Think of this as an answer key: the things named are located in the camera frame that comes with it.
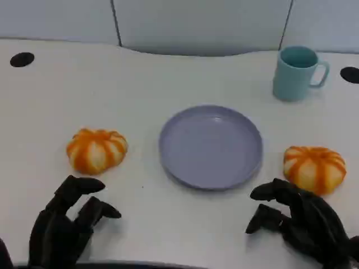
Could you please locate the lilac plate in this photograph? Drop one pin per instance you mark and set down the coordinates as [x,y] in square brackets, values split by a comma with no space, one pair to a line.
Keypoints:
[210,148]

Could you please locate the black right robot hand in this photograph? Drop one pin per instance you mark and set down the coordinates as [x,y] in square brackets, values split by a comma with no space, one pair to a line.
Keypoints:
[314,224]

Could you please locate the grey partition panel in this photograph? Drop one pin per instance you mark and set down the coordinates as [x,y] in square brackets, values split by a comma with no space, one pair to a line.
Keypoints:
[202,25]
[56,19]
[325,22]

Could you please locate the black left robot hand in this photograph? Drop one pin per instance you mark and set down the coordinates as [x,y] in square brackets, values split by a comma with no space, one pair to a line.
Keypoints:
[53,229]

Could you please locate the pale green mug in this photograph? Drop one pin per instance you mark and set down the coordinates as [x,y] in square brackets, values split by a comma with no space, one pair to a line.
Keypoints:
[291,81]

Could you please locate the orange and white toy bread roll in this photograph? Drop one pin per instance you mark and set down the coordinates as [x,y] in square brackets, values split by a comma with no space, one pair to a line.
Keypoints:
[314,169]
[96,151]

